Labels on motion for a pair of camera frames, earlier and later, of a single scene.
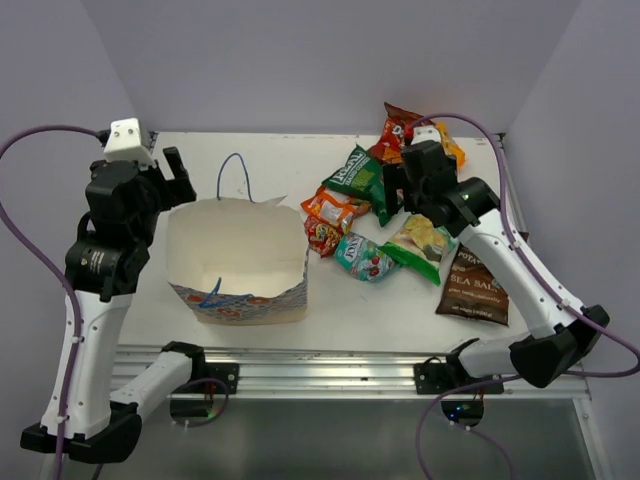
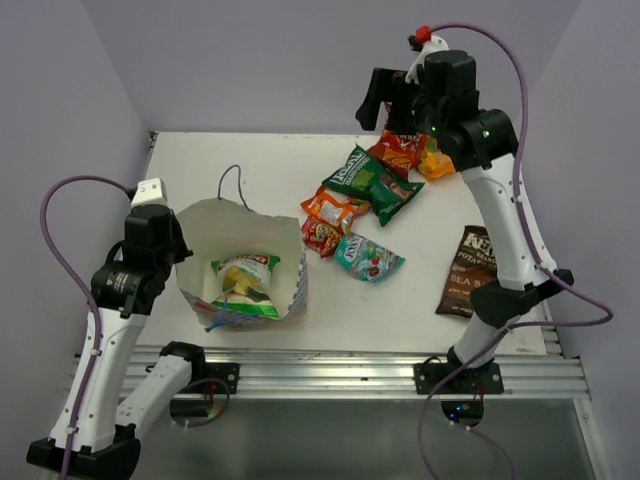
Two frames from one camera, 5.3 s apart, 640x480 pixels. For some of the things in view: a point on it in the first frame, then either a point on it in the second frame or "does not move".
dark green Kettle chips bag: (360, 174) does not move
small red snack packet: (322, 237) does not move
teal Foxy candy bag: (363, 257) does not move
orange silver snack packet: (334, 207) does not move
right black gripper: (396, 178) → (382, 88)
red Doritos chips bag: (395, 135) does not move
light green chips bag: (419, 245) → (245, 284)
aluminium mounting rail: (331, 370) does not move
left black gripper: (175, 190) → (182, 251)
